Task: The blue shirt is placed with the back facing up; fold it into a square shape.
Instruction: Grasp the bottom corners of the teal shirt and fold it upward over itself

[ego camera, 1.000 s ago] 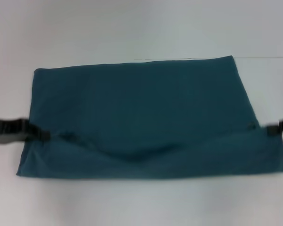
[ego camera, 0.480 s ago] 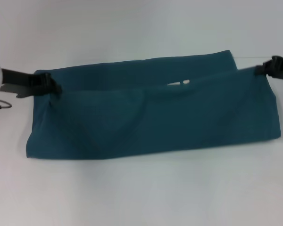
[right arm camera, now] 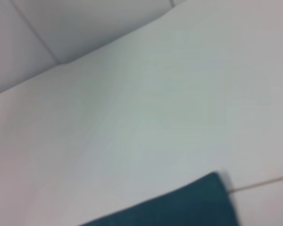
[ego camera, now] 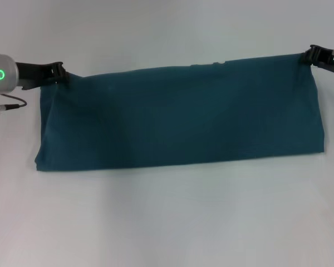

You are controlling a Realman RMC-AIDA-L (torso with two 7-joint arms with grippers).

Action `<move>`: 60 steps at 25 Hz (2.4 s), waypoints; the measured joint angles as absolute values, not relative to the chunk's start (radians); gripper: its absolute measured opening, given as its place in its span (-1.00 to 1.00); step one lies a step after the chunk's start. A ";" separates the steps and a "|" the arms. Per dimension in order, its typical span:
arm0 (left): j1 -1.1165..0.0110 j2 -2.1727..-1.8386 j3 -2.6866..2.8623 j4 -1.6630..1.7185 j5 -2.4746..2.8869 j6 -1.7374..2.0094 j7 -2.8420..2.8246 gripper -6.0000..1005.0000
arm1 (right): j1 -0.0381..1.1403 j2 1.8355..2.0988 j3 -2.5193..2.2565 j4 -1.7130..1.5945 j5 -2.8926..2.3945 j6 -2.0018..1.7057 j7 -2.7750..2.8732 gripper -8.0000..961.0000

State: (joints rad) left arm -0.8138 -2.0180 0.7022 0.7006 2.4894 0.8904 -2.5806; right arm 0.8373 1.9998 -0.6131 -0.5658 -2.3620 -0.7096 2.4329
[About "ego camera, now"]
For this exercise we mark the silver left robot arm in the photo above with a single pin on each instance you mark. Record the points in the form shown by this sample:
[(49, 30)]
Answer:
[(1, 76)]

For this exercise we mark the teal blue shirt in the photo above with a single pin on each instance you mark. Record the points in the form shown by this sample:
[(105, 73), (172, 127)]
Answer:
[(178, 116)]

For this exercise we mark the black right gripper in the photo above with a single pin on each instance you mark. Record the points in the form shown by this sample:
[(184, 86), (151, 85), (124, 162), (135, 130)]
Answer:
[(329, 61)]

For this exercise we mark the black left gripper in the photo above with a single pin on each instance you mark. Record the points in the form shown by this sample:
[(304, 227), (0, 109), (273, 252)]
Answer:
[(34, 73)]

